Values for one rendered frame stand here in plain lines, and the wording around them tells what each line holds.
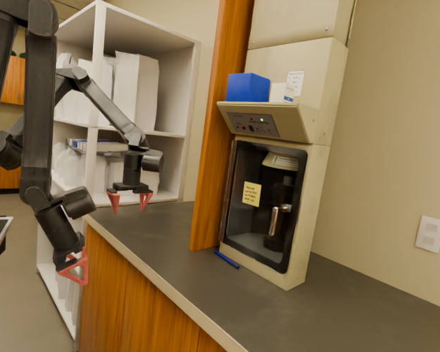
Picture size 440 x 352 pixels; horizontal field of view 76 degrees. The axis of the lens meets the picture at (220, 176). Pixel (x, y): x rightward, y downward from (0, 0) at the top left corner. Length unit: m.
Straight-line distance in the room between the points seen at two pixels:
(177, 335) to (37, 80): 0.79
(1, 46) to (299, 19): 0.77
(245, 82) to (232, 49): 0.23
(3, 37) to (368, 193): 1.21
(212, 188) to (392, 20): 0.93
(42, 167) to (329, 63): 0.79
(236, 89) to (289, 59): 0.19
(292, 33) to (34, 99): 0.74
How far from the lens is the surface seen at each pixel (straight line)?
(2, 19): 0.76
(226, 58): 1.10
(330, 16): 0.96
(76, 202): 0.77
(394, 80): 1.29
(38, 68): 0.75
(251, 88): 0.92
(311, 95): 0.91
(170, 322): 1.02
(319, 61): 0.92
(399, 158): 1.24
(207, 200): 1.10
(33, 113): 0.74
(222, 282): 0.96
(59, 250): 0.81
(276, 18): 1.07
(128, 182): 0.98
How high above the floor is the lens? 1.40
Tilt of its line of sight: 8 degrees down
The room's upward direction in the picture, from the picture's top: 8 degrees clockwise
